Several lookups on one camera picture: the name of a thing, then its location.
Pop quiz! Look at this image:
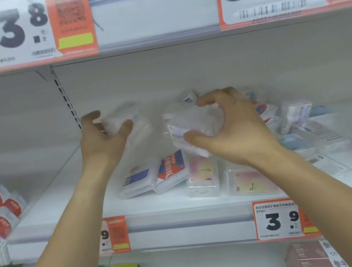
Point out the person's left hand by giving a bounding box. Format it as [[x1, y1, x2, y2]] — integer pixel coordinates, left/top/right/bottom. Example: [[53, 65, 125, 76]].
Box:
[[72, 104, 143, 185]]

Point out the pile of teal small boxes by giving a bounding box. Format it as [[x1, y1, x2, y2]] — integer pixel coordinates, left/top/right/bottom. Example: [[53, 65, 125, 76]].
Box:
[[272, 99, 352, 186]]

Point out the person's right hand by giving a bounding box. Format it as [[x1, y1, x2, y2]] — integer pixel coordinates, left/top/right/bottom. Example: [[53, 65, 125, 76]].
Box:
[[176, 79, 286, 179]]

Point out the pile of red small boxes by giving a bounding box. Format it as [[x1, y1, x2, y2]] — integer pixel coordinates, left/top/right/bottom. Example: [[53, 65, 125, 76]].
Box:
[[101, 74, 291, 202]]

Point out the stack of maroon toothpaste boxes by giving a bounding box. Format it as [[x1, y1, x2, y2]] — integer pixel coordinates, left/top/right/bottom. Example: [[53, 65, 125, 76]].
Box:
[[208, 233, 350, 267]]

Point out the person's left forearm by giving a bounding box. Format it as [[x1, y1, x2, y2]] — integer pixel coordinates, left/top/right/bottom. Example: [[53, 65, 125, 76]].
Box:
[[0, 167, 127, 267]]

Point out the person's right forearm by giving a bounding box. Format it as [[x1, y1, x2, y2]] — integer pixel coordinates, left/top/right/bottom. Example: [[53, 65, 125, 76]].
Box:
[[255, 129, 352, 267]]

